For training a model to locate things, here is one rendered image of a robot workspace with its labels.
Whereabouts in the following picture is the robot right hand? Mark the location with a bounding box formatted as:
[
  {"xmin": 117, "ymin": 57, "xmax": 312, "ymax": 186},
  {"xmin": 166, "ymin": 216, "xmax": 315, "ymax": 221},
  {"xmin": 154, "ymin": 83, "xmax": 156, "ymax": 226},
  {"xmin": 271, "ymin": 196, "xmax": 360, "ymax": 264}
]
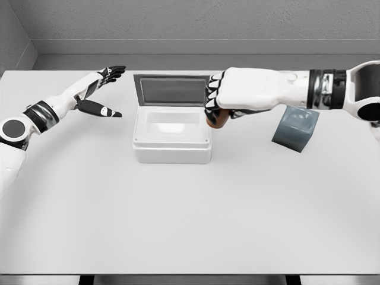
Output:
[{"xmin": 204, "ymin": 67, "xmax": 276, "ymax": 120}]

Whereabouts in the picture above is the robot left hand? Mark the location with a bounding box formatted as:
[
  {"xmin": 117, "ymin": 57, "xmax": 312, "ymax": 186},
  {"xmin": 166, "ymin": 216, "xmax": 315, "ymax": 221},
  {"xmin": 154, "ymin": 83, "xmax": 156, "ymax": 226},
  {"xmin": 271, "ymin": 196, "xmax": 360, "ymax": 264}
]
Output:
[{"xmin": 72, "ymin": 65, "xmax": 127, "ymax": 118}]

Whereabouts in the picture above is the brown cup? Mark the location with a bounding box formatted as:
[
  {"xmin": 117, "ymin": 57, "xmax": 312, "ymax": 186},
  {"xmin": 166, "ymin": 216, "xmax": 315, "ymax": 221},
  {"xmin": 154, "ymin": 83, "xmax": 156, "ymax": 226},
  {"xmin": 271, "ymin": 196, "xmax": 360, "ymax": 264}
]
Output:
[{"xmin": 205, "ymin": 108, "xmax": 231, "ymax": 130}]

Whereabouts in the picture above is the grey box lid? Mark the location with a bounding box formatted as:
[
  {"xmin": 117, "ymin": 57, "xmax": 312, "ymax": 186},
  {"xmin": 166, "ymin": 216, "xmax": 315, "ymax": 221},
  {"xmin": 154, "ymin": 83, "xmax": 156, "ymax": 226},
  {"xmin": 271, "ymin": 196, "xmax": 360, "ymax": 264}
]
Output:
[{"xmin": 133, "ymin": 74, "xmax": 211, "ymax": 107}]

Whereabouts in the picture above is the dark grey square container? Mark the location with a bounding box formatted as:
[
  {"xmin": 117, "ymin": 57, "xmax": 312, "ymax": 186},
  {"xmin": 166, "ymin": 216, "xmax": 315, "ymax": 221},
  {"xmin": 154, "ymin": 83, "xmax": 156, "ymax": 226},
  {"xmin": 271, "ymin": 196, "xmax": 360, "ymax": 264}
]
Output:
[{"xmin": 271, "ymin": 106, "xmax": 320, "ymax": 154}]

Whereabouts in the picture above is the white box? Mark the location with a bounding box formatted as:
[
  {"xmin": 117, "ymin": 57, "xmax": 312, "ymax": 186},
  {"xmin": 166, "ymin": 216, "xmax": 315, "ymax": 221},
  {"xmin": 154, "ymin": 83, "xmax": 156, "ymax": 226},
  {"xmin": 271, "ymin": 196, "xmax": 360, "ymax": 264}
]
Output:
[{"xmin": 132, "ymin": 104, "xmax": 212, "ymax": 164}]

